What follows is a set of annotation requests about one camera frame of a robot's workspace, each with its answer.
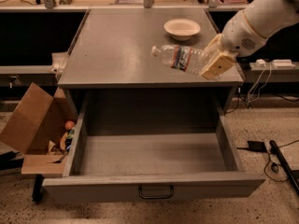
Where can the white paper bowl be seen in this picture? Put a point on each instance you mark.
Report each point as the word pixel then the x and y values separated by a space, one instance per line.
pixel 182 29

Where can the open grey top drawer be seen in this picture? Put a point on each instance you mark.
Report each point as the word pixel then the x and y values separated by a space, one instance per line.
pixel 170 137

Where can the clear plastic water bottle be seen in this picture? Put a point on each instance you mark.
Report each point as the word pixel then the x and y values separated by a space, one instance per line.
pixel 183 58

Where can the orange ball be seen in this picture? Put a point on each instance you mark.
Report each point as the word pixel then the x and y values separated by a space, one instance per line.
pixel 69 125

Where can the black drawer handle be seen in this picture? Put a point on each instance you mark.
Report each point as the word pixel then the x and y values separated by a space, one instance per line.
pixel 156 193

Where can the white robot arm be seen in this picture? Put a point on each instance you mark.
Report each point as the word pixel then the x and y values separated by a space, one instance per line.
pixel 270 16

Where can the green bottle in box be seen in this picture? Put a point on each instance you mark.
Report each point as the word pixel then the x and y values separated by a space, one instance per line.
pixel 69 138

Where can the white power strip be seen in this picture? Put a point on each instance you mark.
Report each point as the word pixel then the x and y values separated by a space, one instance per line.
pixel 277 64

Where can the brown cardboard box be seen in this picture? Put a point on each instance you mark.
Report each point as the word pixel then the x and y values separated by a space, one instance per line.
pixel 37 120

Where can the black power adapter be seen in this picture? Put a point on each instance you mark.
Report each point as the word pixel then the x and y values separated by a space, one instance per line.
pixel 255 146

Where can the black pole on floor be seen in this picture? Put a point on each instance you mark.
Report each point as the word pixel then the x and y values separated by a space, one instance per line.
pixel 291 174

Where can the grey metal cabinet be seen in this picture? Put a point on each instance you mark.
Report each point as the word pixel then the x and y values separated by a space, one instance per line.
pixel 113 50

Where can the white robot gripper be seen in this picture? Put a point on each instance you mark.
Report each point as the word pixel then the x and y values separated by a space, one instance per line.
pixel 240 35

